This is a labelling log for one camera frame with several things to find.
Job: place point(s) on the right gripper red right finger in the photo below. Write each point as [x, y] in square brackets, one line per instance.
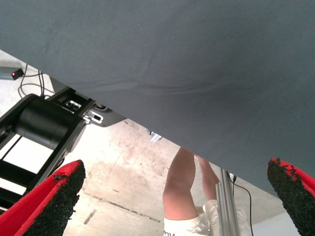
[297, 201]

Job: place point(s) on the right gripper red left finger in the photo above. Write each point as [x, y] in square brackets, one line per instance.
[37, 211]

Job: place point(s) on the aluminium table leg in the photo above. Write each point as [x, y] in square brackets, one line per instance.
[227, 209]

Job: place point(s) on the bare person leg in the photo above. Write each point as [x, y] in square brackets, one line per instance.
[208, 179]
[178, 186]

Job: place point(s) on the white shorts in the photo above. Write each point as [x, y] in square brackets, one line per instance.
[184, 228]

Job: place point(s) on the black box with red light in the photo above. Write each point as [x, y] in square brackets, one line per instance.
[17, 74]

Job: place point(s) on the dark grey table cloth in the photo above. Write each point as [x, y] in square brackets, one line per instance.
[172, 61]

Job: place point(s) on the black machine frame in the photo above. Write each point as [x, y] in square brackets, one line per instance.
[44, 120]

